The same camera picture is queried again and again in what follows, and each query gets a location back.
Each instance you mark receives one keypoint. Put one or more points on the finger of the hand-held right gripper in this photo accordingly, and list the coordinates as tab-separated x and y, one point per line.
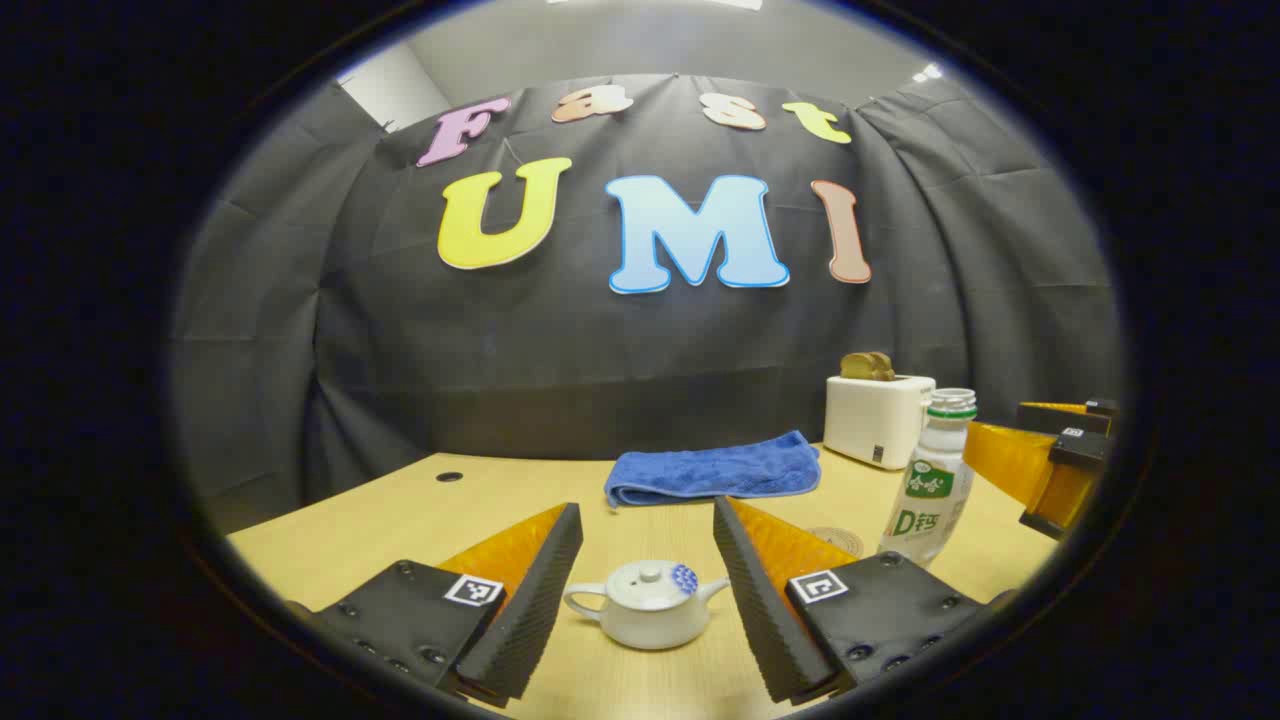
1065	420
1020	465

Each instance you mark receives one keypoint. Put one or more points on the round wooden coaster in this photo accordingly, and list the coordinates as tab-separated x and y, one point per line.
845	542

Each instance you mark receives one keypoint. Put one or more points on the brown bread slice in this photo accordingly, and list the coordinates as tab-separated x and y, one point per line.
858	366
888	368

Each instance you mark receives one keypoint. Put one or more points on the white water bottle green label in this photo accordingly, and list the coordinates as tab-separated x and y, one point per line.
930	490

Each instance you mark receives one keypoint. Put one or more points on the white teacup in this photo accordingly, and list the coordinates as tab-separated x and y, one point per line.
650	630

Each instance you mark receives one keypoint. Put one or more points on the blue towel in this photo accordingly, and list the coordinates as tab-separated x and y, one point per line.
710	470

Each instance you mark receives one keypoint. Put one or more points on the white teacup lid blue print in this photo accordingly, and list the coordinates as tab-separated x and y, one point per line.
650	585

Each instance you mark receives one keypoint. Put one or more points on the black backdrop cloth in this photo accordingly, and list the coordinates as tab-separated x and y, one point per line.
560	350

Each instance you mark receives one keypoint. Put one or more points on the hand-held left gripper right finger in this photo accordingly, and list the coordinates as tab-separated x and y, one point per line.
760	610

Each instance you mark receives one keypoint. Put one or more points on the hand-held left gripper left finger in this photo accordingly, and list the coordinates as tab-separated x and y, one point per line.
530	610

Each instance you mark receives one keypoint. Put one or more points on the white toaster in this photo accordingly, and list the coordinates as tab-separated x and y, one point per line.
875	420

